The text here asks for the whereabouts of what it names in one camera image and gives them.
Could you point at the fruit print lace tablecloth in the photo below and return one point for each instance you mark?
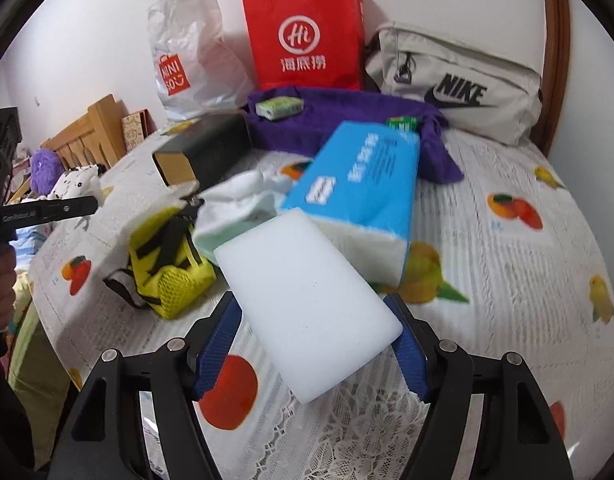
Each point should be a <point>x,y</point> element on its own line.
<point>487,285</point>

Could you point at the red paper shopping bag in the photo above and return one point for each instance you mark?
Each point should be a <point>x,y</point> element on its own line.
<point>302,35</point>

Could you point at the grey fabric bag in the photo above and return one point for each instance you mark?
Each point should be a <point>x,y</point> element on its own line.
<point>462,70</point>

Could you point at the white spotted plush toy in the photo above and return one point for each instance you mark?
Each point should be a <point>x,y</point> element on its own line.
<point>72,182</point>

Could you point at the dark tin box gold end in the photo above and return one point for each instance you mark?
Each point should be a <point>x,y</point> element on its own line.
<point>212,140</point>

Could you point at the light green bedding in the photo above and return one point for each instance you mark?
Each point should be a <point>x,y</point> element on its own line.
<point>37,360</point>

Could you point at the white plastic shopping bag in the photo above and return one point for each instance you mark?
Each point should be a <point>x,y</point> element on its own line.
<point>197,60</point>

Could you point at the wooden headboard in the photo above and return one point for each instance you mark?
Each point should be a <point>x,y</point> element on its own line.
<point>94,125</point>

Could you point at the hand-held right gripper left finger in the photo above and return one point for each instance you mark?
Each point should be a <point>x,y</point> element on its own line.
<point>217,341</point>

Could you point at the patterned cardboard box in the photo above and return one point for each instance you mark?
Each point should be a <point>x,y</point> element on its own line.
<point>133,130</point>

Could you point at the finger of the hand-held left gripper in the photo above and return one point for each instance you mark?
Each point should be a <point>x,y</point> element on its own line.
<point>52,210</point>

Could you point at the purple plush toy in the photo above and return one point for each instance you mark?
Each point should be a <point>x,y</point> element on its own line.
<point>44,167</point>

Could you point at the white and mint cloth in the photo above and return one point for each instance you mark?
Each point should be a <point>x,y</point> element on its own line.
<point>232,205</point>

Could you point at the purple towel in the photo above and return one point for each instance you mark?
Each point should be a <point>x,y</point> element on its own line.
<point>337,110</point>

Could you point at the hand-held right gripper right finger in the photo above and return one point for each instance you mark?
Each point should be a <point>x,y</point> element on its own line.
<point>412,355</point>

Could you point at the yellow black cloth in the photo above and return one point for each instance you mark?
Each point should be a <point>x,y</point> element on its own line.
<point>177,280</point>

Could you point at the blue tissue pack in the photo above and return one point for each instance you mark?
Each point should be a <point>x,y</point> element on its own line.
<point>357,175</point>

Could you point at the green small packet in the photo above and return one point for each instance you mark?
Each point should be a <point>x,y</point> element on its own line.
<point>279,106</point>
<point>404,122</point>

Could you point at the white sponge block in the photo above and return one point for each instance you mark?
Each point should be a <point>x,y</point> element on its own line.
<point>307,300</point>

